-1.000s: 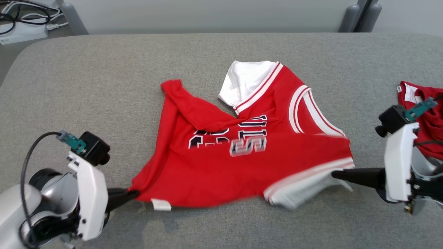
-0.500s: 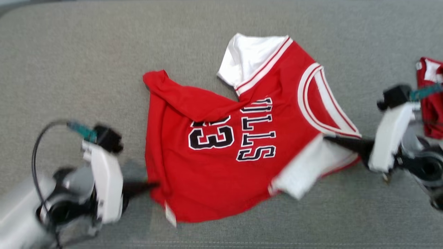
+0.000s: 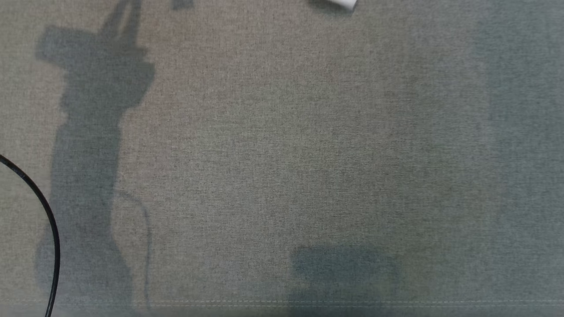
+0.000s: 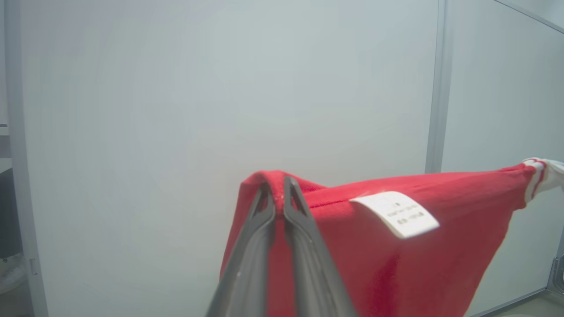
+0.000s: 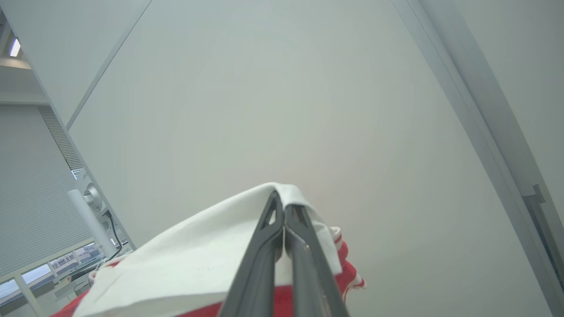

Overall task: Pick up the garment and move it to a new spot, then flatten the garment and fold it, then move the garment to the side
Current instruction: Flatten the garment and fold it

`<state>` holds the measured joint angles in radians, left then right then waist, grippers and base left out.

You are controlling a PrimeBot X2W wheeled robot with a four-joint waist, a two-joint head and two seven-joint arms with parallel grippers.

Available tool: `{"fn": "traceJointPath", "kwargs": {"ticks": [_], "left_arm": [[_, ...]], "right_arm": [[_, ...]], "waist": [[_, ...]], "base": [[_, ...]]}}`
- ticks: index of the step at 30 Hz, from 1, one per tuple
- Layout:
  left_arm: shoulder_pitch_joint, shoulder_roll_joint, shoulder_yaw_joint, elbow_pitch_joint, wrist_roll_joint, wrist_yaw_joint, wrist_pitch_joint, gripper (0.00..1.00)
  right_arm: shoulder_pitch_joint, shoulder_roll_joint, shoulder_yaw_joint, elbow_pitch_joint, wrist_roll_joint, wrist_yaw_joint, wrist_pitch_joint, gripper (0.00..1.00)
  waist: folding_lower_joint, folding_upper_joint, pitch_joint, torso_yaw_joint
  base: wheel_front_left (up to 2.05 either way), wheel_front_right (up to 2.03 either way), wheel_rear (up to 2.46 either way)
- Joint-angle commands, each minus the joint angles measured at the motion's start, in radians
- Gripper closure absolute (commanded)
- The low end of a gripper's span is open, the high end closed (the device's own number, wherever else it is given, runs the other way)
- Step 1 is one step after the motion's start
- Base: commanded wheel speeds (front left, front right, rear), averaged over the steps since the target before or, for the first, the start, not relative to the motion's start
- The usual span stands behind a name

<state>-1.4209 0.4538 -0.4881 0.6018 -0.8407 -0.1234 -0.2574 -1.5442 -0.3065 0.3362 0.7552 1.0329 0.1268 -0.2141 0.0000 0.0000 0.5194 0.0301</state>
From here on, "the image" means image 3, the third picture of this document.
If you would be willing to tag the red white basketball jersey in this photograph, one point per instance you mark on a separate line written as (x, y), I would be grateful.
(346, 3)

